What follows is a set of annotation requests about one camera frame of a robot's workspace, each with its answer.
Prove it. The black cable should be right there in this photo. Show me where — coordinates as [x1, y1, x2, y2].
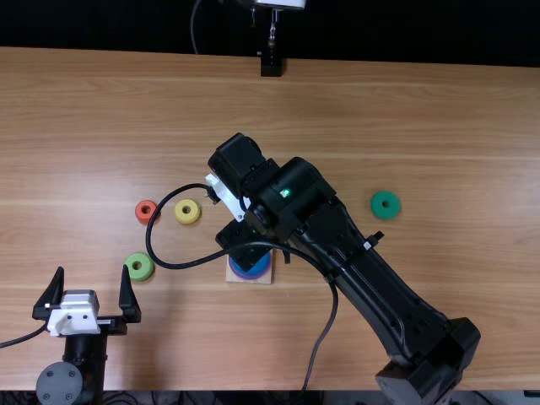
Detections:
[144, 181, 340, 393]
[0, 327, 49, 350]

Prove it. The light green ring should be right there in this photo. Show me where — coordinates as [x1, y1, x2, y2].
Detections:
[123, 251, 156, 283]

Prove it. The dark green ring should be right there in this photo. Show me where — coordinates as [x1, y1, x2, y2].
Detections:
[370, 190, 402, 220]

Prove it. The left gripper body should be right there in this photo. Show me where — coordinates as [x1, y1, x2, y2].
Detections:
[44, 289, 129, 338]

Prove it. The purple ring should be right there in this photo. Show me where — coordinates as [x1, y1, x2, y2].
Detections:
[228, 257, 272, 281]

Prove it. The black clamp stand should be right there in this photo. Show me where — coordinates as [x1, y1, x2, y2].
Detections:
[248, 7, 287, 78]

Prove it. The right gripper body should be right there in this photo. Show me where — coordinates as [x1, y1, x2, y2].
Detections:
[215, 220, 272, 266]

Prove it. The orange ring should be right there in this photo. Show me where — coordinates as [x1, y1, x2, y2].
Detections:
[134, 199, 159, 224]

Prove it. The white mounted camera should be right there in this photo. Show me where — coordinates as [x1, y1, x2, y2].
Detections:
[251, 0, 308, 11]

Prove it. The dark blue ring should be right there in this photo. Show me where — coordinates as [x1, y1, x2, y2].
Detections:
[229, 251, 272, 276]

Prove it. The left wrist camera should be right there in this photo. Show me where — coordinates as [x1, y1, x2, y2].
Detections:
[46, 302, 103, 338]

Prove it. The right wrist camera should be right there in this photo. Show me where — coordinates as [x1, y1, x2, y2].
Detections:
[204, 173, 247, 224]

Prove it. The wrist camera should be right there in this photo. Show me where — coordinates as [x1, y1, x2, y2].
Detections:
[46, 302, 103, 338]
[204, 173, 247, 224]

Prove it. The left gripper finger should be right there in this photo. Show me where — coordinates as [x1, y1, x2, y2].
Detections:
[118, 264, 143, 325]
[32, 266, 66, 321]

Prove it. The wooden peg base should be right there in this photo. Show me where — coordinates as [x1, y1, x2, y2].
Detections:
[224, 248, 275, 285]

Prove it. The thin grey cable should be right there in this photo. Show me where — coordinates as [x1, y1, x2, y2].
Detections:
[190, 0, 204, 55]

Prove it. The yellow ring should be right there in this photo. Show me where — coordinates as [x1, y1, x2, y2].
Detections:
[174, 199, 203, 225]

